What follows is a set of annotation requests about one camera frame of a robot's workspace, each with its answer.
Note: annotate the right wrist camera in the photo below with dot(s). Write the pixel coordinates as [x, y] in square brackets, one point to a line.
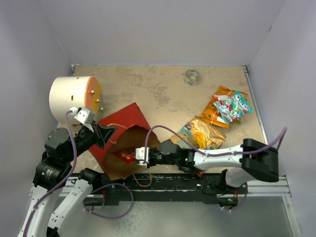
[142, 156]

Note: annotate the red paper bag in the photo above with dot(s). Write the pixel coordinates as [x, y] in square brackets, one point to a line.
[132, 128]

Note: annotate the orange kettle chips bag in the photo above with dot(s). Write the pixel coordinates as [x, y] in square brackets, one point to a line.
[210, 113]

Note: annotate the gold teal chips bag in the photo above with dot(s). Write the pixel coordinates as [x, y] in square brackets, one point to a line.
[201, 134]

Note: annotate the white cylinder with orange end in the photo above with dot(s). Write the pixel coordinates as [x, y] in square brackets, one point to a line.
[77, 91]

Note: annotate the teal snack pack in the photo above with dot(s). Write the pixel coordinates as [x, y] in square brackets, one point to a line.
[232, 107]

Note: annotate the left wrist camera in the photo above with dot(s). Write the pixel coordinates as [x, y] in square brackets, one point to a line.
[82, 115]

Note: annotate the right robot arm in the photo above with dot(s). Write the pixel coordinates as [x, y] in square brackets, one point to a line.
[251, 160]

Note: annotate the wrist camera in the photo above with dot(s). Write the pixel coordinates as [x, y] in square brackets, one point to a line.
[82, 115]
[142, 156]

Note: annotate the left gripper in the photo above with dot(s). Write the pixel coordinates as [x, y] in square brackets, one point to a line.
[105, 132]

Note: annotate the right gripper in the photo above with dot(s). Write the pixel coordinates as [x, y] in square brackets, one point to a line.
[150, 163]

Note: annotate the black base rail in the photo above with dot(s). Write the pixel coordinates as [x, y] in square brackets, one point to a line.
[210, 188]

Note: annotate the dark red snack pack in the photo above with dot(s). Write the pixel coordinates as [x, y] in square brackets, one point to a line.
[199, 173]

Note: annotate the clear tape roll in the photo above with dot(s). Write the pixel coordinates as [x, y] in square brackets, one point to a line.
[192, 77]

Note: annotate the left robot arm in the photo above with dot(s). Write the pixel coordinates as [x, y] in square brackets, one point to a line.
[62, 149]

